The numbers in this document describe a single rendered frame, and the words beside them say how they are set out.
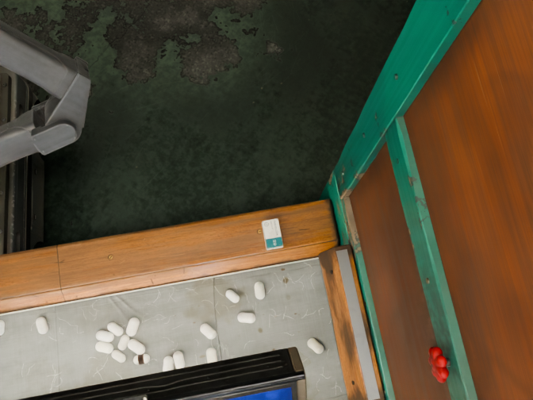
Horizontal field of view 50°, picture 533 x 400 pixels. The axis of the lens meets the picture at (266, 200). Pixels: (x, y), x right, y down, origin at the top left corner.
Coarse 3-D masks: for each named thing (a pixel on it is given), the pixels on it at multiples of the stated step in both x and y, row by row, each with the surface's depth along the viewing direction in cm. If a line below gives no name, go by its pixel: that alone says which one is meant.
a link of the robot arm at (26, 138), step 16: (32, 112) 96; (0, 128) 95; (16, 128) 93; (32, 128) 93; (48, 128) 91; (64, 128) 92; (0, 144) 93; (16, 144) 94; (32, 144) 95; (48, 144) 93; (64, 144) 94; (0, 160) 95
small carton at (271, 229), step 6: (264, 222) 119; (270, 222) 119; (276, 222) 119; (264, 228) 119; (270, 228) 119; (276, 228) 119; (264, 234) 118; (270, 234) 118; (276, 234) 118; (270, 240) 118; (276, 240) 118; (270, 246) 118; (276, 246) 118; (282, 246) 118
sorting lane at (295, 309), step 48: (144, 288) 119; (192, 288) 119; (240, 288) 120; (288, 288) 120; (0, 336) 116; (48, 336) 116; (144, 336) 117; (192, 336) 117; (240, 336) 117; (288, 336) 118; (0, 384) 113; (48, 384) 114; (336, 384) 116
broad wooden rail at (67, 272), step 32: (192, 224) 120; (224, 224) 121; (256, 224) 121; (288, 224) 121; (320, 224) 121; (0, 256) 117; (32, 256) 117; (64, 256) 118; (96, 256) 118; (128, 256) 118; (160, 256) 118; (192, 256) 119; (224, 256) 119; (256, 256) 120; (288, 256) 121; (0, 288) 116; (32, 288) 116; (64, 288) 116; (96, 288) 117; (128, 288) 118
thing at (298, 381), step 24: (240, 360) 85; (264, 360) 84; (288, 360) 83; (96, 384) 84; (120, 384) 83; (144, 384) 83; (168, 384) 82; (192, 384) 81; (216, 384) 80; (240, 384) 80; (264, 384) 80; (288, 384) 80
